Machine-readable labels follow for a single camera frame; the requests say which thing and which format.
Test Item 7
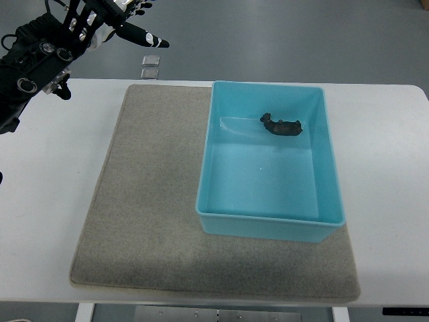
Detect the black table control panel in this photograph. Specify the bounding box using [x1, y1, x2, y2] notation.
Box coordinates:
[382, 307, 429, 317]

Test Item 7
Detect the metal table crossbar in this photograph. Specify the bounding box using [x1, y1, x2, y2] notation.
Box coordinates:
[133, 306, 302, 322]

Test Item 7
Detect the blue plastic box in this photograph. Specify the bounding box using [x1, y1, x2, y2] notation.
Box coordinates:
[196, 81, 345, 242]

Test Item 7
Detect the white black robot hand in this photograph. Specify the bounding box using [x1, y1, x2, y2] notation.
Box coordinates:
[68, 1, 170, 50]

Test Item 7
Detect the grey felt mat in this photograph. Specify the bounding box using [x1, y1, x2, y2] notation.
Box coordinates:
[70, 85, 360, 303]

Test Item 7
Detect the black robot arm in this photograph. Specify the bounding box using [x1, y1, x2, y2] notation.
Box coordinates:
[1, 1, 93, 134]

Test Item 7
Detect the clear floor plate lower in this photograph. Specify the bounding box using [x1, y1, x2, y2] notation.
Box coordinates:
[140, 68, 159, 80]

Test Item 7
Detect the brown hippo toy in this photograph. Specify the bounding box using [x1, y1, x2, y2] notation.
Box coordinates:
[260, 113, 302, 136]

